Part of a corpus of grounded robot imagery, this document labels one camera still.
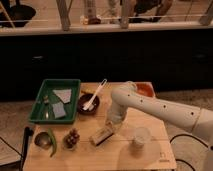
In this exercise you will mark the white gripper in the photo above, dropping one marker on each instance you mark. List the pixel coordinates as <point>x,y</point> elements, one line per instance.
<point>113,127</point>

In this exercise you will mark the black whiteboard eraser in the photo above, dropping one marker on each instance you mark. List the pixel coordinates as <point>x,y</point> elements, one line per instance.
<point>101,135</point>

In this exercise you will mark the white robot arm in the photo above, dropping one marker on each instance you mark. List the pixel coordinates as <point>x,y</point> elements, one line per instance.
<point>192,119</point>

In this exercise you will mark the clear plastic cup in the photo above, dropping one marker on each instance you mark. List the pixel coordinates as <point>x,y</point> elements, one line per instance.
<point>141,136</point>

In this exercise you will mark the pine cone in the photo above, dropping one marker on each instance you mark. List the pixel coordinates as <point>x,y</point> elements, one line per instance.
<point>71,139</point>

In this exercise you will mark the orange bowl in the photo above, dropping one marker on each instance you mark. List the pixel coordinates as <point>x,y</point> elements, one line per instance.
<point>145,89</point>

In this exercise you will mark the grey square sponge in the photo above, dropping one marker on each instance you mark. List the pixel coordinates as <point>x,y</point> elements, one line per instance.
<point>58,110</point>

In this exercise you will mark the green plastic tray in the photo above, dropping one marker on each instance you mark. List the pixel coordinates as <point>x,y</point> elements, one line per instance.
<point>43,114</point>

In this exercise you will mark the small metal bowl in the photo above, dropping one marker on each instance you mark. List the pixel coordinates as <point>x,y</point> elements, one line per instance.
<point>43,140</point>

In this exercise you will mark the small metal clip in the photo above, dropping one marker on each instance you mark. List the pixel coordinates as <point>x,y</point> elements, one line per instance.
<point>46,100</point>

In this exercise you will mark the black clamp stand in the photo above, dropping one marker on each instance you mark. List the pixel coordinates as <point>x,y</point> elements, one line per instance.
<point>28,132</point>

